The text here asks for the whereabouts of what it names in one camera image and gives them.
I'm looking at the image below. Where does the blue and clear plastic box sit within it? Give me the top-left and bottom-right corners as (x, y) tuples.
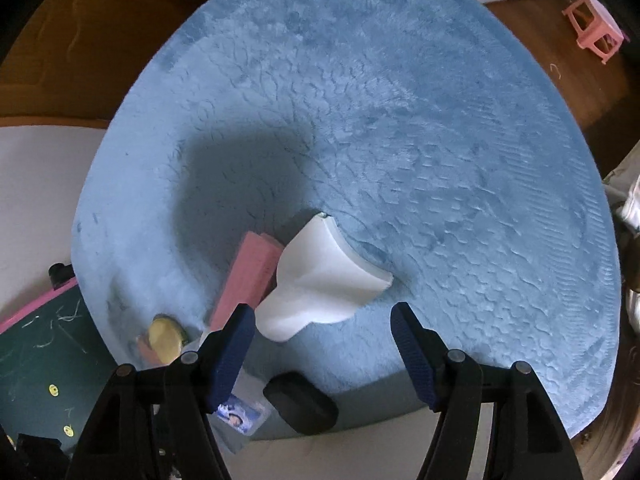
(182, 330), (273, 456)

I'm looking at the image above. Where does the blue plush blanket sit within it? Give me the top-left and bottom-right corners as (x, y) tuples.
(70, 0), (623, 443)

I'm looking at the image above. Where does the white curved plastic piece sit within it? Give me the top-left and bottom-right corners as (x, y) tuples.
(255, 214), (394, 343)

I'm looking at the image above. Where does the black rounded case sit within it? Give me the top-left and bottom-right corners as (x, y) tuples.
(262, 372), (340, 436)

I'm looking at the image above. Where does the pink rectangular block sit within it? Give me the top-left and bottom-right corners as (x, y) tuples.
(207, 231), (286, 333)

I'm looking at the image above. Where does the brown wooden door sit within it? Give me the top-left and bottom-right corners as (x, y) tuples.
(0, 0), (226, 128)

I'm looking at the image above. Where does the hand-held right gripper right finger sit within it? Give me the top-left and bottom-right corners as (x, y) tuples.
(390, 301), (586, 480)

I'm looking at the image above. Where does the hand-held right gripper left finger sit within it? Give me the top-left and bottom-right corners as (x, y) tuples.
(65, 304), (257, 480)

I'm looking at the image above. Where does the green chalkboard with pink frame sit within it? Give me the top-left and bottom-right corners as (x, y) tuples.
(0, 275), (118, 480)

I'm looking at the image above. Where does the yellow round disc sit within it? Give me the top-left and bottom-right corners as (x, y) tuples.
(148, 314), (187, 361)

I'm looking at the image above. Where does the pink oval eraser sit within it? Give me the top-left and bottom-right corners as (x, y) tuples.
(137, 335), (168, 367)

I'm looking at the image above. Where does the pink plastic stool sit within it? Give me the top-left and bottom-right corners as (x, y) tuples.
(561, 0), (628, 64)

